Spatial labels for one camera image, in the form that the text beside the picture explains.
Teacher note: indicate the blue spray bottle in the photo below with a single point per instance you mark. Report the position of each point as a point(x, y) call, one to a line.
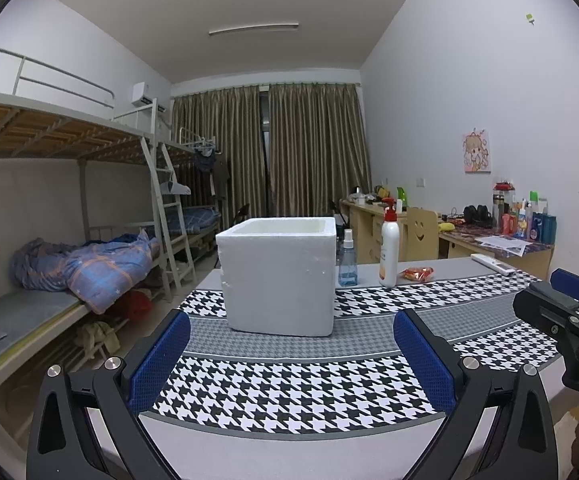
point(348, 265)

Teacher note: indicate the black headphones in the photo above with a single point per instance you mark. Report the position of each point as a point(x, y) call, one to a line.
point(477, 215)

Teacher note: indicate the blue plaid blanket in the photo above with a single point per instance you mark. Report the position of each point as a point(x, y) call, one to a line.
point(104, 270)

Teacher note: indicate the black folding chair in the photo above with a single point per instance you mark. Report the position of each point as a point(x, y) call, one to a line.
point(239, 217)

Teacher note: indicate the red bag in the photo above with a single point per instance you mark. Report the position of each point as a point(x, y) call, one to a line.
point(134, 302)

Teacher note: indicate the yellow item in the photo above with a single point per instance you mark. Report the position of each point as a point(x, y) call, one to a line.
point(447, 227)

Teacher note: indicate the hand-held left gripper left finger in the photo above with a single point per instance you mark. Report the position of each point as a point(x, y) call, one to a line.
point(159, 360)

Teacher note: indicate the printed papers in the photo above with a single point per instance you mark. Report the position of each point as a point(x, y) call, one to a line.
point(504, 243)

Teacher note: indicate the white metal bunk bed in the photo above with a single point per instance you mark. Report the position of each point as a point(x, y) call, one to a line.
point(189, 145)
point(44, 125)

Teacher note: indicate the brown curtain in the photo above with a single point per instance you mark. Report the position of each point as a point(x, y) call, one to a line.
point(319, 150)
point(214, 160)

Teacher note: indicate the houndstooth tablecloth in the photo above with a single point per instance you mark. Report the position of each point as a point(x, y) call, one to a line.
point(294, 400)

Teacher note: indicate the thermos with red lid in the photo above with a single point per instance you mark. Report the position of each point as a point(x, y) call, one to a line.
point(500, 200)

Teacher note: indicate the white bunk bed ladder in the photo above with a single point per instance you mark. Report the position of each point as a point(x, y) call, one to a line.
point(172, 220)

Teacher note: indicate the white remote control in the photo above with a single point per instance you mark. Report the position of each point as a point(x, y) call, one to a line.
point(493, 263)

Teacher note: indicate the ceiling light tube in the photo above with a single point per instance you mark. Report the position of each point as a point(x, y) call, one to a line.
point(253, 29)

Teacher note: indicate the wooden chair with smiley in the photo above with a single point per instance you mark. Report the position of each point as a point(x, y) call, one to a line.
point(422, 235)

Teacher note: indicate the wooden desk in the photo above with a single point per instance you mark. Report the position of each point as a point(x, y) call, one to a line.
point(364, 225)

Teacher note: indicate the white foam box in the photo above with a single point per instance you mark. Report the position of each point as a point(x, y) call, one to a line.
point(279, 285)

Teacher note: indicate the cartoon wall poster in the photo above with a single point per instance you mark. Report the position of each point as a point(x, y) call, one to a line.
point(476, 151)

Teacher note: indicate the red snack packet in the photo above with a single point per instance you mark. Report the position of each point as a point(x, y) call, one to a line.
point(417, 274)

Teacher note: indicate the blue mattress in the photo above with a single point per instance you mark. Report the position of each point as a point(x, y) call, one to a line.
point(194, 219)

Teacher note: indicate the row of toiletry bottles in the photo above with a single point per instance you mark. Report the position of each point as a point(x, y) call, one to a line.
point(537, 225)

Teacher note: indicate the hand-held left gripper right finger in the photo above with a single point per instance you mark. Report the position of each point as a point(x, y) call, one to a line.
point(424, 365)

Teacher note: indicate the green wall hook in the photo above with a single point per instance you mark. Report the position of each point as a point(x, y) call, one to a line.
point(531, 18)

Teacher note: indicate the white lotion bottle red pump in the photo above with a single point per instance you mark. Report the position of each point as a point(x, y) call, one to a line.
point(389, 255)

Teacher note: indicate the white air conditioner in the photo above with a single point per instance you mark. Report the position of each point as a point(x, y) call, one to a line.
point(147, 95)

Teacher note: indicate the hanging dark clothes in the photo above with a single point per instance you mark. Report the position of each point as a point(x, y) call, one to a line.
point(212, 170)

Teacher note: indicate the yellowish cloth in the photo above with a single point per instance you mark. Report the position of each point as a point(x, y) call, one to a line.
point(96, 340)

